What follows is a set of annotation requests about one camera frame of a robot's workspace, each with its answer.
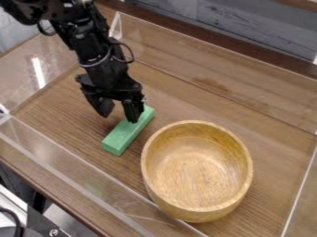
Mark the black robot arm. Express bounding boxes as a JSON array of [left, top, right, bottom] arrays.
[[0, 0, 143, 123]]

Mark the clear acrylic corner bracket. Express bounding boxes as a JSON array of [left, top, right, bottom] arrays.
[[108, 12, 123, 40]]

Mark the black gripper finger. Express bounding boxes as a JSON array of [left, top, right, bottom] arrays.
[[84, 92, 115, 118], [122, 99, 143, 123]]

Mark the grey metal base plate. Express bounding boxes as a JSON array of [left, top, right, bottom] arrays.
[[24, 203, 100, 237]]

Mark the green rectangular block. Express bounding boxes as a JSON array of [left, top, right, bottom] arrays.
[[102, 106, 156, 156]]

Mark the black cable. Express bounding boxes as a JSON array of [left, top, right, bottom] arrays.
[[108, 41, 136, 65]]

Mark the brown wooden bowl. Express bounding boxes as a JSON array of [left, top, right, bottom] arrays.
[[140, 120, 254, 223]]

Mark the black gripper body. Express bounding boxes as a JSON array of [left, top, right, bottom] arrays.
[[75, 55, 143, 104]]

